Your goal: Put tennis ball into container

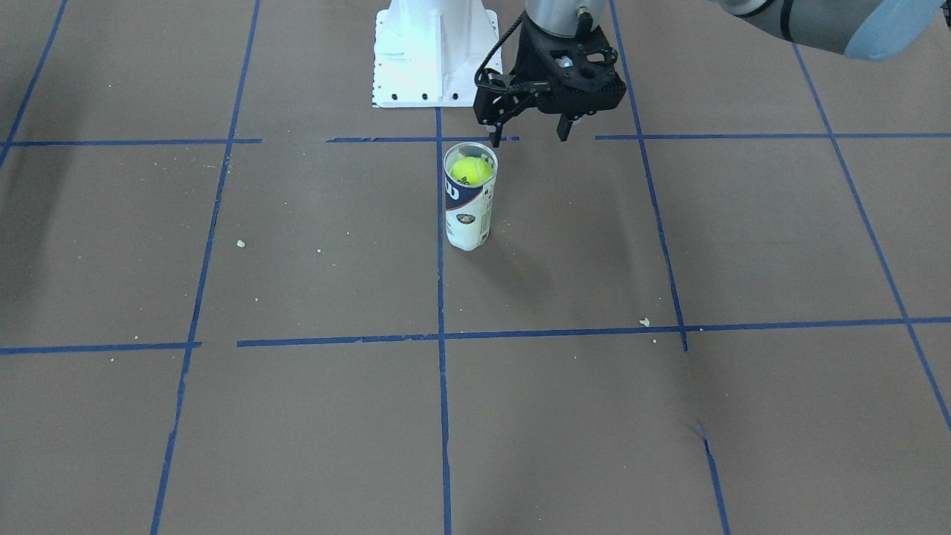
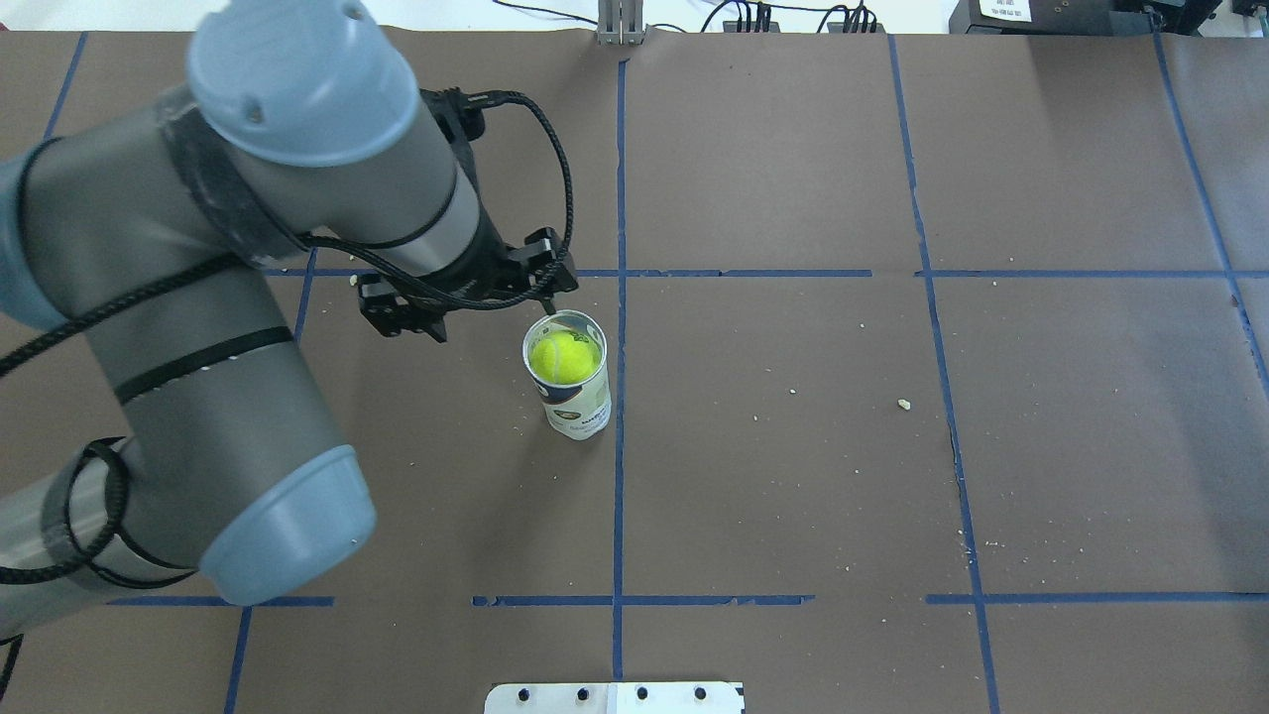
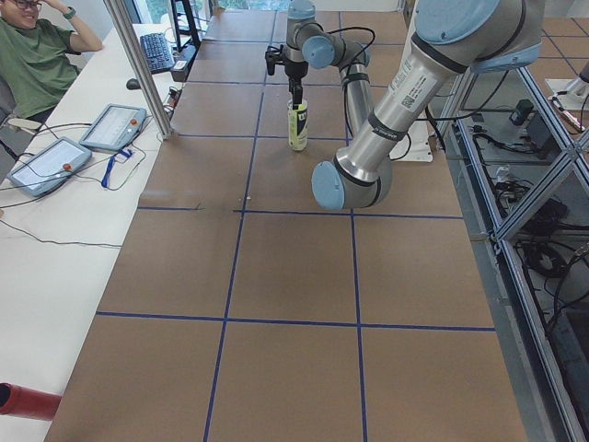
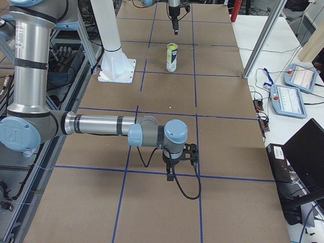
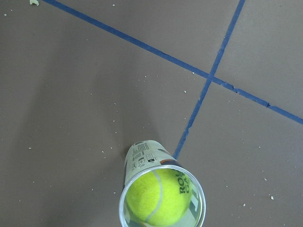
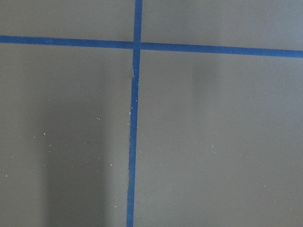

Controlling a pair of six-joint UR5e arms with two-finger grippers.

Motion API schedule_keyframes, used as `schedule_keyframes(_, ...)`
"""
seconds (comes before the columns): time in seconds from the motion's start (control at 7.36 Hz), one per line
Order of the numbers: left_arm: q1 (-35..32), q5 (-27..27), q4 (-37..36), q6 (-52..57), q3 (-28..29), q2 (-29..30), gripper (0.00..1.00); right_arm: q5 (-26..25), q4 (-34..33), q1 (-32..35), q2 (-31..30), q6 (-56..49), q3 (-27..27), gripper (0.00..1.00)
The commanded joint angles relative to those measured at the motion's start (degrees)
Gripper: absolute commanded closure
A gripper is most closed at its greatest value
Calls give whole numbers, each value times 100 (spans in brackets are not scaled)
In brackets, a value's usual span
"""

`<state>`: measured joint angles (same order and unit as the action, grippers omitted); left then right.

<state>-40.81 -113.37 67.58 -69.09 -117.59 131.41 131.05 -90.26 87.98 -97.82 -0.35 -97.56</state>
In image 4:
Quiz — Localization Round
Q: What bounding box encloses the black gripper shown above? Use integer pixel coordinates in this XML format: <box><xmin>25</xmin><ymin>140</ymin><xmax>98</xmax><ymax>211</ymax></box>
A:
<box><xmin>168</xmin><ymin>6</ymin><xmax>180</xmax><ymax>35</ymax></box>
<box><xmin>163</xmin><ymin>149</ymin><xmax>188</xmax><ymax>181</ymax></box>

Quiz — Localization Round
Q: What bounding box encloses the clear tennis ball can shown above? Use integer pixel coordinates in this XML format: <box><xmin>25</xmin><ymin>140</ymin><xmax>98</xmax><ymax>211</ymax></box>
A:
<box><xmin>166</xmin><ymin>43</ymin><xmax>178</xmax><ymax>72</ymax></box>

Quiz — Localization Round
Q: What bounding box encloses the red fire extinguisher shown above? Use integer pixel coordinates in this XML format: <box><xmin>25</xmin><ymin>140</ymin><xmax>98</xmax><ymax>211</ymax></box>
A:
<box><xmin>231</xmin><ymin>0</ymin><xmax>242</xmax><ymax>23</ymax></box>

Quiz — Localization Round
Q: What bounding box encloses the near black orange connector box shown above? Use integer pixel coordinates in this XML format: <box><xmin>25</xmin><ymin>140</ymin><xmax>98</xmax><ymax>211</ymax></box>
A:
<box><xmin>258</xmin><ymin>116</ymin><xmax>270</xmax><ymax>133</ymax></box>

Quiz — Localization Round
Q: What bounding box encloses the black orange connector box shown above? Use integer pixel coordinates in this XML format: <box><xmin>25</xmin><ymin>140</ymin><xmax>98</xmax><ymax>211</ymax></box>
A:
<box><xmin>258</xmin><ymin>116</ymin><xmax>270</xmax><ymax>133</ymax></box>
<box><xmin>253</xmin><ymin>99</ymin><xmax>264</xmax><ymax>112</ymax></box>

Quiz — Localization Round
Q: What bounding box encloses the far black orange connector box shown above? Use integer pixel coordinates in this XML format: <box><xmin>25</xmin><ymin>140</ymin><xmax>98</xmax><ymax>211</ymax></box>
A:
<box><xmin>253</xmin><ymin>99</ymin><xmax>264</xmax><ymax>112</ymax></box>

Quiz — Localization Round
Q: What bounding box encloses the black computer box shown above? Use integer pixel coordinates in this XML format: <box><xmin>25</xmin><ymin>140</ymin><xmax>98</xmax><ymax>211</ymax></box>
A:
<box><xmin>266</xmin><ymin>143</ymin><xmax>314</xmax><ymax>227</ymax></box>

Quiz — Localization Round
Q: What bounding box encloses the black monitor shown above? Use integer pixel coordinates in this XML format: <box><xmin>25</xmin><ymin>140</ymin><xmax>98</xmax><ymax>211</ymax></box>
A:
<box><xmin>282</xmin><ymin>118</ymin><xmax>323</xmax><ymax>209</ymax></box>

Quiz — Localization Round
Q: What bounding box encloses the near blue teach pendant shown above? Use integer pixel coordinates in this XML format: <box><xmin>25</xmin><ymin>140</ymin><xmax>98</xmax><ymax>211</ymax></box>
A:
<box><xmin>270</xmin><ymin>84</ymin><xmax>307</xmax><ymax>119</ymax></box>

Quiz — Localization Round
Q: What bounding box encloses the blue teach pendant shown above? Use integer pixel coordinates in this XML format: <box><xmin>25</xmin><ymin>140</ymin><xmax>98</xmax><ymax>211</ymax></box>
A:
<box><xmin>283</xmin><ymin>63</ymin><xmax>318</xmax><ymax>94</ymax></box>
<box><xmin>270</xmin><ymin>84</ymin><xmax>307</xmax><ymax>119</ymax></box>

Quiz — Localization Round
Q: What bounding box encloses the far blue teach pendant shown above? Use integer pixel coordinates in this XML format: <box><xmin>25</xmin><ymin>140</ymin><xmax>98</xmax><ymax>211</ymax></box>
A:
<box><xmin>283</xmin><ymin>63</ymin><xmax>318</xmax><ymax>94</ymax></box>

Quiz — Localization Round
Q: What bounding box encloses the black camera cable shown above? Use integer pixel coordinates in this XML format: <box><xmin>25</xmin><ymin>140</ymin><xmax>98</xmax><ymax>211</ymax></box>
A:
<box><xmin>136</xmin><ymin>146</ymin><xmax>203</xmax><ymax>200</ymax></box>

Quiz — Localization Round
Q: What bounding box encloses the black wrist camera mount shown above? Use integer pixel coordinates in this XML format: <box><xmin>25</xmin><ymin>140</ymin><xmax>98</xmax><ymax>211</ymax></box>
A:
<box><xmin>180</xmin><ymin>2</ymin><xmax>191</xmax><ymax>13</ymax></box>
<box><xmin>183</xmin><ymin>143</ymin><xmax>198</xmax><ymax>164</ymax></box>

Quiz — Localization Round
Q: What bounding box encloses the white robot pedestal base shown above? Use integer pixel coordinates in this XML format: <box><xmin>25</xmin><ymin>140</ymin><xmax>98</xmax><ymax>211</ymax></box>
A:
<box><xmin>91</xmin><ymin>0</ymin><xmax>136</xmax><ymax>84</ymax></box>

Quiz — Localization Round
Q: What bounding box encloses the aluminium frame post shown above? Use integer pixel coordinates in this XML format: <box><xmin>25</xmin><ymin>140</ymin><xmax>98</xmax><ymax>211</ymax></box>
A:
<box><xmin>242</xmin><ymin>0</ymin><xmax>287</xmax><ymax>79</ymax></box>

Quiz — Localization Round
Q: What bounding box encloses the blue lanyard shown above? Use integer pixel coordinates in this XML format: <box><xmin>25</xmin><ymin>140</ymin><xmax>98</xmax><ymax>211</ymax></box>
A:
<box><xmin>262</xmin><ymin>67</ymin><xmax>274</xmax><ymax>89</ymax></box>

